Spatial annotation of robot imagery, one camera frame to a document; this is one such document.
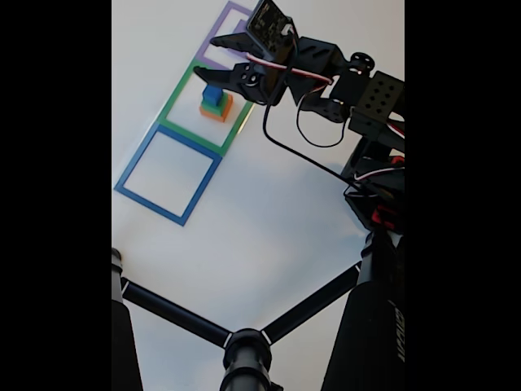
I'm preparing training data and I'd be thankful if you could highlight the red black table clamp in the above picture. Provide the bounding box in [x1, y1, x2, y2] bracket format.
[372, 205, 404, 230]

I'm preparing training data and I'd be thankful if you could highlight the orange cube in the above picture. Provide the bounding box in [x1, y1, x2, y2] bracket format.
[199, 93, 234, 123]

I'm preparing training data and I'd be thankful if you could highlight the small blue cube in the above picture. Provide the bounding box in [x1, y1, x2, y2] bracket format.
[202, 84, 225, 103]

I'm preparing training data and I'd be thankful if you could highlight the gripper camera board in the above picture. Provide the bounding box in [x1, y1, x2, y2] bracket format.
[245, 0, 301, 63]

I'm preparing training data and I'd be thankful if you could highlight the purple square frame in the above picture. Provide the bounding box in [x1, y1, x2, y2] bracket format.
[195, 0, 264, 73]

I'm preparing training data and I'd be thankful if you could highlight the black camera cable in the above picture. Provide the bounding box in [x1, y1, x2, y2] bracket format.
[262, 103, 360, 191]

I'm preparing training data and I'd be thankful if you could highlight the green square frame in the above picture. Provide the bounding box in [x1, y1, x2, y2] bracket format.
[156, 58, 256, 158]

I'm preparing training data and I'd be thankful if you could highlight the black tripod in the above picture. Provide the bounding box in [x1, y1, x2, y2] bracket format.
[112, 230, 405, 391]

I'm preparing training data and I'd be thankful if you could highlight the blue square frame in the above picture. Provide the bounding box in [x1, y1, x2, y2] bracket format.
[113, 123, 224, 227]

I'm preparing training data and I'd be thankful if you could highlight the green cube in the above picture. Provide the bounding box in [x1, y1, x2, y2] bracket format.
[200, 95, 227, 114]

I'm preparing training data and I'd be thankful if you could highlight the red white servo cable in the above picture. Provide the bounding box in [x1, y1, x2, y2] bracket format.
[246, 55, 405, 183]

